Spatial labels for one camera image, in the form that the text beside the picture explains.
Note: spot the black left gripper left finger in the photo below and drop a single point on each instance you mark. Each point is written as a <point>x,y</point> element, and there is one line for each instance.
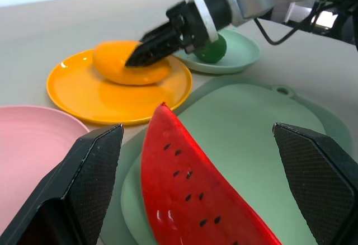
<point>84,178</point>

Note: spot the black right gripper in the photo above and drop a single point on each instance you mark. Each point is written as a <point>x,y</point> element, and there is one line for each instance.
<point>187,24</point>

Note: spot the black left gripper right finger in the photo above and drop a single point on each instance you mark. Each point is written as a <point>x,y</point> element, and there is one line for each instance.
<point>316,178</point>

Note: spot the yellow mango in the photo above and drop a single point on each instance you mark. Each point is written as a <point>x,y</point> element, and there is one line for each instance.
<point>112,60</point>

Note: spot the pink plate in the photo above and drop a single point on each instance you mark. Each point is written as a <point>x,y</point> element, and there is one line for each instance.
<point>28,144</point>

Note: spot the yellow plate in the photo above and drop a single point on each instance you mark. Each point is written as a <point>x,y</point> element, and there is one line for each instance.
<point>84,94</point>

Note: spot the light green plate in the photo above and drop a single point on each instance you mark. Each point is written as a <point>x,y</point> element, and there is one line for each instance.
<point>243,54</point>

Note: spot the dark green round fruit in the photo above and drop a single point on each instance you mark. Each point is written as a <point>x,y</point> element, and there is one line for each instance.
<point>214,52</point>

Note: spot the light green cutting board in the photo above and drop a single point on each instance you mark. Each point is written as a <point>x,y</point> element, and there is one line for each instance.
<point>237,133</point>

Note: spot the red watermelon slice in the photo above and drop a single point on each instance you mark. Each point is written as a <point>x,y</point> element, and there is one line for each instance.
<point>179,186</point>

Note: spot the dark robot torso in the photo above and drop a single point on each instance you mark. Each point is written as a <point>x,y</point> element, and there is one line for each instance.
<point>349,18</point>

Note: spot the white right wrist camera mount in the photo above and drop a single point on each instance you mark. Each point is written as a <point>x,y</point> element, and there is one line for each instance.
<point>204,13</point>

